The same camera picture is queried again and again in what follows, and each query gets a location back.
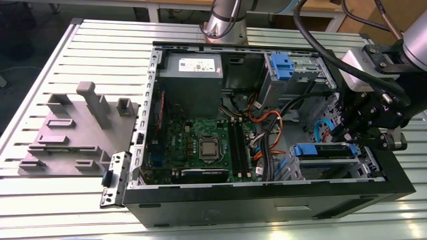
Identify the blue data wire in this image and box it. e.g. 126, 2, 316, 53
313, 118, 340, 144

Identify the hard disk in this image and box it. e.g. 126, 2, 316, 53
293, 142, 362, 161

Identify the metal disk bay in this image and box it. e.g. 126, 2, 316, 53
289, 141, 381, 181

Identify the silver optical drive cage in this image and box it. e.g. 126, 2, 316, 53
260, 51, 337, 109

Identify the blue drive latch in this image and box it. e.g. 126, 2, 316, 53
270, 53, 297, 81

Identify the black RAM slot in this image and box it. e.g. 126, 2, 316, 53
227, 117, 245, 178
236, 117, 253, 178

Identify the wooden desk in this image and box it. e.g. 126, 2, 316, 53
133, 0, 350, 32

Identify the brown wooden cabinet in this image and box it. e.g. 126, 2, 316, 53
338, 0, 427, 41

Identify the silver CPU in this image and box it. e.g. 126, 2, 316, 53
202, 141, 219, 158

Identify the CPU socket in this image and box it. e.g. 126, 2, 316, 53
198, 134, 225, 165

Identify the black PC case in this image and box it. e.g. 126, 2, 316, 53
122, 40, 418, 228

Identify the black graphics card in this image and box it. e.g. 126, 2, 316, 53
173, 167, 233, 185

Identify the grey power supply unit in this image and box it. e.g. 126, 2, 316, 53
155, 52, 225, 120

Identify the green motherboard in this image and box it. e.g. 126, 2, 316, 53
142, 117, 268, 185

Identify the metal expansion slot latch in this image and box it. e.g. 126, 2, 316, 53
99, 150, 133, 209

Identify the small black plug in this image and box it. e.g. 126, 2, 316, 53
101, 170, 115, 188

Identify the grey parts rack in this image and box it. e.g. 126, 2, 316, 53
18, 81, 142, 179

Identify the green RAM stick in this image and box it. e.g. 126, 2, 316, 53
46, 148, 85, 154

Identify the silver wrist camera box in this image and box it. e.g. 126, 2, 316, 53
340, 48, 384, 94

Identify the orange wire bundle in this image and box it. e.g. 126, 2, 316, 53
248, 109, 289, 162

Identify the black cable bundle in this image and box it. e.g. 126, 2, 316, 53
260, 90, 337, 181

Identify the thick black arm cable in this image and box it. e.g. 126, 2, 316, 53
293, 0, 414, 107

